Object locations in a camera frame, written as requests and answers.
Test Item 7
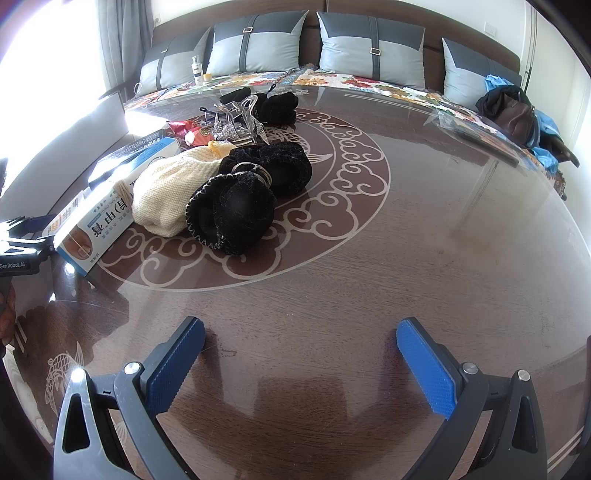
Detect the grey two-tone strap pillow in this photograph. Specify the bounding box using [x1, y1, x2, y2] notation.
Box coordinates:
[136, 25, 213, 95]
[441, 37, 522, 100]
[205, 10, 309, 77]
[316, 11, 426, 90]

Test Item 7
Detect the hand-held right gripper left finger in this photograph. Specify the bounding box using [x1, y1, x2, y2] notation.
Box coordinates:
[53, 316, 206, 480]

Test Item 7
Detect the blue plastic bag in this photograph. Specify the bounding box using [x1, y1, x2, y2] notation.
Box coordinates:
[531, 108, 561, 174]
[484, 74, 513, 97]

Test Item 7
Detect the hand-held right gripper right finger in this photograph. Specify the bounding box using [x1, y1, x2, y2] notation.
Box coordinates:
[396, 318, 548, 480]

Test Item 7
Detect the red checkered packet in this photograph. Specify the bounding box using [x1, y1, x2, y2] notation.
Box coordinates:
[166, 117, 200, 138]

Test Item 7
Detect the black fuzzy scrunchie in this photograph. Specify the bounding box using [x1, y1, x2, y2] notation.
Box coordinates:
[253, 91, 298, 124]

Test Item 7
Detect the wooden desk with glass top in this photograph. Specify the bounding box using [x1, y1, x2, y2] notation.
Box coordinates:
[0, 85, 591, 480]

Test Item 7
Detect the white and blue medicine box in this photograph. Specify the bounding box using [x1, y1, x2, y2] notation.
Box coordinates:
[44, 180, 134, 278]

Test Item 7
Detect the person's left hand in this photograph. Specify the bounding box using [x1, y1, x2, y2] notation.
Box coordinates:
[0, 277, 17, 344]

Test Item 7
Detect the dark brown sofa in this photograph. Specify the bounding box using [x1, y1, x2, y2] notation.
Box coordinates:
[97, 0, 580, 185]

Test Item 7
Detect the grey curtain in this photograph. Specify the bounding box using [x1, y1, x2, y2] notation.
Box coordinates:
[104, 0, 160, 90]

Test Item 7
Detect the cream knit pouch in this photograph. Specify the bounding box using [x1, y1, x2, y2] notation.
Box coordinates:
[131, 141, 232, 238]

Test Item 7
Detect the silver metal bangle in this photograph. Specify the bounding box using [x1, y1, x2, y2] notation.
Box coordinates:
[231, 161, 274, 186]

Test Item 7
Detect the brown handbag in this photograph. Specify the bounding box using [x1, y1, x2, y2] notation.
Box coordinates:
[496, 92, 539, 144]

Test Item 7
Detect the black cloth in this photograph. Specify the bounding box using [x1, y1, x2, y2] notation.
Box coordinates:
[475, 87, 527, 116]

